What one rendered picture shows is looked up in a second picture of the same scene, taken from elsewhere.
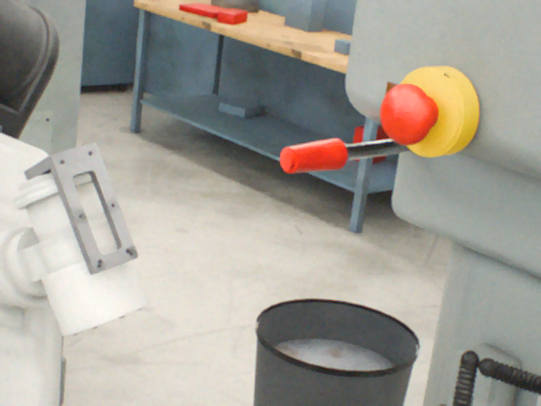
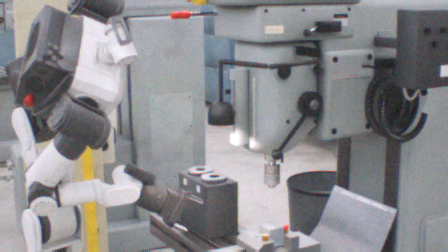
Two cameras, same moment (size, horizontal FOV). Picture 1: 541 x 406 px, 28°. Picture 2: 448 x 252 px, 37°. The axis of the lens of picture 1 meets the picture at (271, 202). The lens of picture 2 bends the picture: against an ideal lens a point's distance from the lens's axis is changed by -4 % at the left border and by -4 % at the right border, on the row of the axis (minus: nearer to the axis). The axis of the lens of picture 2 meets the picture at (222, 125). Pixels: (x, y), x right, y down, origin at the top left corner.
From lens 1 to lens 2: 1.23 m
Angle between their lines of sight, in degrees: 15
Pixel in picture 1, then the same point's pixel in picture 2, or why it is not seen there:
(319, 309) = (322, 176)
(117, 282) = (127, 48)
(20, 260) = (106, 48)
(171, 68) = not seen: hidden behind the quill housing
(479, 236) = (230, 33)
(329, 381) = (318, 200)
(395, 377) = not seen: hidden behind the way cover
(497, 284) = (241, 49)
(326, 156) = (183, 14)
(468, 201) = (227, 24)
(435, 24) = not seen: outside the picture
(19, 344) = (108, 73)
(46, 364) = (116, 79)
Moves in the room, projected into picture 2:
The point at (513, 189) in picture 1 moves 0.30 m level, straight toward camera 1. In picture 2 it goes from (234, 17) to (177, 24)
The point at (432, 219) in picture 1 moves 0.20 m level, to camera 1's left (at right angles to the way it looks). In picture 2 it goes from (221, 33) to (154, 33)
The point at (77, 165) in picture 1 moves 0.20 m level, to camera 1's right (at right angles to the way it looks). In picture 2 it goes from (116, 19) to (185, 19)
